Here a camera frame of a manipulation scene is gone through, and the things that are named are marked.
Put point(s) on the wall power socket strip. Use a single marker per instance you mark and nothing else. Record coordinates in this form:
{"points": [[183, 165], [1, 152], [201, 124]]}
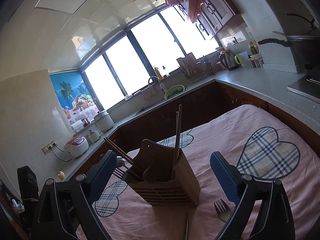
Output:
{"points": [[49, 147]]}

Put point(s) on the white round cooker pot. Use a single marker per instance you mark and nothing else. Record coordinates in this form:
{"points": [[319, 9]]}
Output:
{"points": [[104, 121]]}

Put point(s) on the dark brown chopstick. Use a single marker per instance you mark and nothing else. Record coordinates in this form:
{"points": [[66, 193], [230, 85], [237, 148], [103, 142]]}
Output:
{"points": [[185, 236]]}

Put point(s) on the green colander basket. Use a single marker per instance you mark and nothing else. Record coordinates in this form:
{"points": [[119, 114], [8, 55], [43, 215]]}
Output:
{"points": [[173, 91]]}

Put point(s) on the black wok with handle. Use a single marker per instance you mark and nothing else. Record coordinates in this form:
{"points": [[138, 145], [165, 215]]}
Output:
{"points": [[305, 45]]}

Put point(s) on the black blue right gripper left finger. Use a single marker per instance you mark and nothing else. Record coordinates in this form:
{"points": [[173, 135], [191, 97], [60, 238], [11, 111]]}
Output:
{"points": [[64, 205]]}

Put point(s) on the small white ceramic pot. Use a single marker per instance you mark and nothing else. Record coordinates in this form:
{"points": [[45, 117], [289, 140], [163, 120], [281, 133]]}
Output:
{"points": [[94, 136]]}

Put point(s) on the wooden knife rack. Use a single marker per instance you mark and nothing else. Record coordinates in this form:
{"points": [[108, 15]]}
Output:
{"points": [[191, 67]]}

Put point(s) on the red wooden wall cabinets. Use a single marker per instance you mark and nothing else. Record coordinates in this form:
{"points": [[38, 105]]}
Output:
{"points": [[211, 15]]}

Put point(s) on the wooden slatted utensil holder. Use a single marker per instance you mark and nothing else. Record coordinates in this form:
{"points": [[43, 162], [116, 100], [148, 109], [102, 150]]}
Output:
{"points": [[162, 176]]}

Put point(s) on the yellow fruit on counter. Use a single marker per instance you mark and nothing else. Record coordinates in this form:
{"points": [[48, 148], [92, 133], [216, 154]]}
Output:
{"points": [[61, 175]]}

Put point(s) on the steel electric kettle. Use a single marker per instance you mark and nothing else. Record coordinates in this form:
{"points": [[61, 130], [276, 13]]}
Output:
{"points": [[227, 59]]}

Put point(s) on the steel round spoon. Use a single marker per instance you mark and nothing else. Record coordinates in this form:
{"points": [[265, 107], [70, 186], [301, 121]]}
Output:
{"points": [[120, 162]]}

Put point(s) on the tropical beach fruit poster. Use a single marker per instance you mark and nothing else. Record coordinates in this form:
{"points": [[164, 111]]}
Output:
{"points": [[74, 96]]}

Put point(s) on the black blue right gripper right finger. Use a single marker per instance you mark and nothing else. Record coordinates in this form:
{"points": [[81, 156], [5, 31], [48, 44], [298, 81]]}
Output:
{"points": [[274, 219]]}

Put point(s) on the white red rice cooker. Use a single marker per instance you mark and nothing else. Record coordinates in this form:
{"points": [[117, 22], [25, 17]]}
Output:
{"points": [[76, 147]]}

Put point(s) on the long steel fork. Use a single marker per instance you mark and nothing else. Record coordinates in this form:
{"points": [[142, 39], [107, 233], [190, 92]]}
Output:
{"points": [[222, 209]]}

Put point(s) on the chrome sink faucet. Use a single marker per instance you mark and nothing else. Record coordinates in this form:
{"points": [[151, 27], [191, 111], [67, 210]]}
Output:
{"points": [[155, 79]]}

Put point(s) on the green handled white jug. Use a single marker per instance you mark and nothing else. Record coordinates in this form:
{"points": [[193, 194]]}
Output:
{"points": [[243, 59]]}

